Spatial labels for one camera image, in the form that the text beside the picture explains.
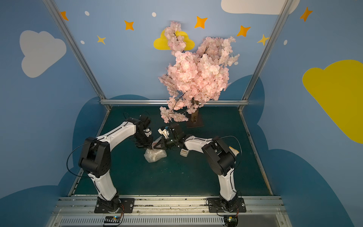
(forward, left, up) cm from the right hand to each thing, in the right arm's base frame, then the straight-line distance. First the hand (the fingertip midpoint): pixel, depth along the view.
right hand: (156, 146), depth 86 cm
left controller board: (-37, +18, -13) cm, 43 cm away
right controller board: (-34, -45, -14) cm, 58 cm away
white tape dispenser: (+1, -17, -8) cm, 19 cm away
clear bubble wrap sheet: (-5, +2, -2) cm, 6 cm away
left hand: (+2, +4, -4) cm, 5 cm away
